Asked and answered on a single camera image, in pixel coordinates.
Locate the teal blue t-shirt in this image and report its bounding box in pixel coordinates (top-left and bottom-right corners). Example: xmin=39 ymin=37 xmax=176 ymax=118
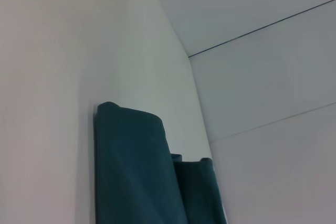
xmin=93 ymin=101 xmax=228 ymax=224

